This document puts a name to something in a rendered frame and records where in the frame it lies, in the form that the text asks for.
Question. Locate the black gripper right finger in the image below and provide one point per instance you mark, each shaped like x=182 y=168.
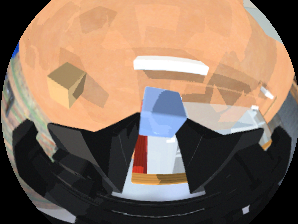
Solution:
x=205 y=152

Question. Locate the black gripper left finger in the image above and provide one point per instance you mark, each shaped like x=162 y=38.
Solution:
x=109 y=150

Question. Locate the blue block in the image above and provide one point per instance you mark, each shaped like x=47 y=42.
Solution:
x=162 y=113

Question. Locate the small tan cube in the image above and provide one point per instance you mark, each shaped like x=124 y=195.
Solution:
x=66 y=84

